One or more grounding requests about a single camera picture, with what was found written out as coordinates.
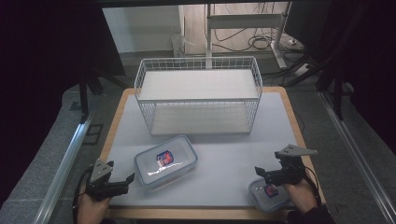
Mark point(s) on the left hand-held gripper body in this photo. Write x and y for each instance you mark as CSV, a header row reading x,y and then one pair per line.
x,y
100,172

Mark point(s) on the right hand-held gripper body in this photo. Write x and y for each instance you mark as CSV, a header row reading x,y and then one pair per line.
x,y
289,172

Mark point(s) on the small clear food container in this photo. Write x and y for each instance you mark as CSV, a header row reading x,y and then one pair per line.
x,y
267,196

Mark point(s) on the large clear food container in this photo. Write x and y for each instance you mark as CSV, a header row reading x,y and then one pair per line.
x,y
165,161

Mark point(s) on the person's right hand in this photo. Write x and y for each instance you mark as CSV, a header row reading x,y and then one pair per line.
x,y
300,196

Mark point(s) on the person's left hand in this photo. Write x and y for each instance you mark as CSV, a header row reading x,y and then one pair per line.
x,y
91,208

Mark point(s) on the grey table mat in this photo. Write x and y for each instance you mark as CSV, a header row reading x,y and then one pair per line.
x,y
227,174

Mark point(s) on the black tripod stand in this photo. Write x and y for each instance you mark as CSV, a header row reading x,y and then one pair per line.
x,y
84,93
337,93

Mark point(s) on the white power strip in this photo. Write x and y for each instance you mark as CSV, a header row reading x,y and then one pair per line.
x,y
302,70

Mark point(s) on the dark curtain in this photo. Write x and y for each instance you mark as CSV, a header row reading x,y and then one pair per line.
x,y
373,62
40,62

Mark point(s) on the white metal stand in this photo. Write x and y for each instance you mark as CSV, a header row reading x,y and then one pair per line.
x,y
243,21

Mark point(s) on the aluminium rail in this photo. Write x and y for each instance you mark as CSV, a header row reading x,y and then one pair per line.
x,y
63,174
358,155

